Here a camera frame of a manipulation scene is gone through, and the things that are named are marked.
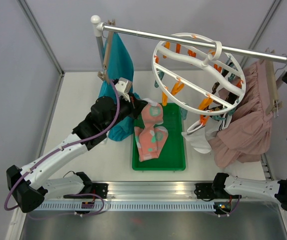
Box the green plastic tray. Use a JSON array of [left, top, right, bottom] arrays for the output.
[[132, 103, 186, 171]]

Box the wooden right clip hanger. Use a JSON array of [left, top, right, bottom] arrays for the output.
[[265, 60, 283, 118]]

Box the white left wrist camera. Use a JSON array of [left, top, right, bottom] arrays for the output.
[[112, 77, 132, 103]]

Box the teal cloth on hanger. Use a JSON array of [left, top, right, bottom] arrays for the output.
[[107, 33, 134, 142]]

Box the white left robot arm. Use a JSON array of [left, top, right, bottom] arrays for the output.
[[6, 94, 148, 213]]

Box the brown argyle sock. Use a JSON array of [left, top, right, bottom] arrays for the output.
[[211, 81, 220, 95], [208, 88, 239, 111]]

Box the white round clip hanger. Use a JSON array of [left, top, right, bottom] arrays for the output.
[[151, 32, 246, 116]]

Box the wooden left clip hanger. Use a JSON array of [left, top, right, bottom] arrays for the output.
[[96, 31, 115, 84]]

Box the white striped sock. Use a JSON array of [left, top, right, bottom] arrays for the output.
[[181, 119, 218, 154], [205, 114, 232, 135]]

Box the wooden clip hanger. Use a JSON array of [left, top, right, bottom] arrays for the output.
[[96, 31, 115, 84], [265, 60, 283, 118]]

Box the metal clothes rack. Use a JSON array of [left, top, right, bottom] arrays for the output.
[[90, 15, 287, 84]]

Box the pink pleated skirt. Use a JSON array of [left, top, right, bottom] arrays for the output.
[[208, 61, 274, 168]]

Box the pink patterned sock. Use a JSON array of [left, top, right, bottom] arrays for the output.
[[134, 98, 164, 162], [151, 126, 169, 159]]

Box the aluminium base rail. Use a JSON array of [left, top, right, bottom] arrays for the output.
[[48, 181, 284, 201]]

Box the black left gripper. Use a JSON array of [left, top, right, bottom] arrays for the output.
[[103, 92, 148, 132]]

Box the white slotted cable duct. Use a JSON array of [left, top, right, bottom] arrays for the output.
[[37, 200, 215, 212]]

